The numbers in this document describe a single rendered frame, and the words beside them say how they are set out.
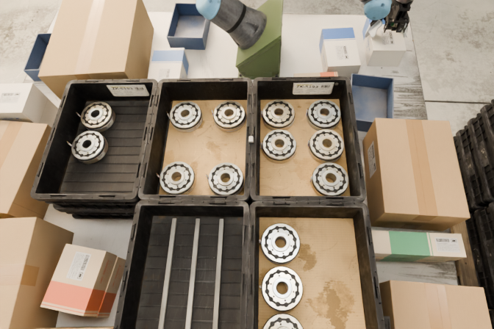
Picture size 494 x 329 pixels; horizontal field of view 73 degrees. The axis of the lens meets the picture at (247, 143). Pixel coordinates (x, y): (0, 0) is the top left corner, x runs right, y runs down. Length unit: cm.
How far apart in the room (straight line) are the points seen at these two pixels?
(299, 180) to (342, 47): 58
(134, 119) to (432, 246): 97
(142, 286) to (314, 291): 45
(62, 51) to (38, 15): 184
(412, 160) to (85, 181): 98
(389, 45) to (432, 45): 125
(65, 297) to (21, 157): 46
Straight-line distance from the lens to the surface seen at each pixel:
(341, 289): 96
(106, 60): 129
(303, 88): 110
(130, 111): 121
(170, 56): 137
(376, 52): 139
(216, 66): 141
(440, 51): 264
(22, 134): 131
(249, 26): 126
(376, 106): 134
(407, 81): 145
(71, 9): 154
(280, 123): 105
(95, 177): 114
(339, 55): 134
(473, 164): 184
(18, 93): 139
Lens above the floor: 177
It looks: 63 degrees down
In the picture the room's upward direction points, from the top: 7 degrees counter-clockwise
